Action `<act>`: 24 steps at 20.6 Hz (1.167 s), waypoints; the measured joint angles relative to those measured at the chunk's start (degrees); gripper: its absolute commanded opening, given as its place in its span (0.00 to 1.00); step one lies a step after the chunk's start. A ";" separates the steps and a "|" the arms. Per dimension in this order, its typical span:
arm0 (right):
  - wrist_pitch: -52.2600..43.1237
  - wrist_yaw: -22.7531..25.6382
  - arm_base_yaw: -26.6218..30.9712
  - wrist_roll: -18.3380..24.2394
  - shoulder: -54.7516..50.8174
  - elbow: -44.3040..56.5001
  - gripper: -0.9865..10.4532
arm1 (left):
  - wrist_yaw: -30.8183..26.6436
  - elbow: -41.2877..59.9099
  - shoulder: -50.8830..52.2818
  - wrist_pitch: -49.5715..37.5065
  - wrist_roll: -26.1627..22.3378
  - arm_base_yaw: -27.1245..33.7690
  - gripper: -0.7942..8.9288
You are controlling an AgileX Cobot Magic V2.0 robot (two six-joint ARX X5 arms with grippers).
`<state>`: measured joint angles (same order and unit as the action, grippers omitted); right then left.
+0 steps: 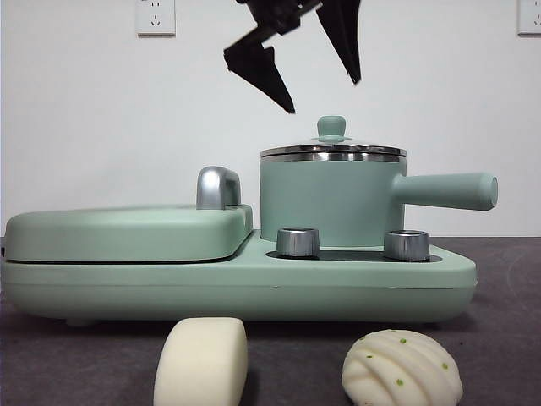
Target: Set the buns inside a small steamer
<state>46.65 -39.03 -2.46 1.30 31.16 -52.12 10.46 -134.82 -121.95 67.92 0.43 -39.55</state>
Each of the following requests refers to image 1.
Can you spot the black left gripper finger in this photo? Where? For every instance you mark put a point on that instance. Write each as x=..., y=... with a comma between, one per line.
x=344, y=34
x=258, y=69

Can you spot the glass pot lid green knob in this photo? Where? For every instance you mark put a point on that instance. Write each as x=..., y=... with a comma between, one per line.
x=331, y=127

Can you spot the smooth white steamed bun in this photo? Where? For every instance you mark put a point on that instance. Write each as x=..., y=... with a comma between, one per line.
x=198, y=363

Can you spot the pleated white bun green specks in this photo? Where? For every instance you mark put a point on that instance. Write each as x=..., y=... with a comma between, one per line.
x=397, y=372

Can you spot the silver control knob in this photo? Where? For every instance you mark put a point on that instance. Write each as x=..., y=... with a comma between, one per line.
x=298, y=243
x=406, y=245

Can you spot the mint green grill cover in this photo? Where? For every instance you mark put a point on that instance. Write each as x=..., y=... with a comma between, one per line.
x=127, y=232

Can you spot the mint green breakfast machine base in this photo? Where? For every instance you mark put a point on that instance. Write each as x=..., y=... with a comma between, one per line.
x=253, y=292

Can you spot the dark grey table mat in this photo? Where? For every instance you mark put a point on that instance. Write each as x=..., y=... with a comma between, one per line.
x=84, y=372

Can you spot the white wall socket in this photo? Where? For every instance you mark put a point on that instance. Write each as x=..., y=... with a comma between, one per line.
x=156, y=19
x=530, y=19

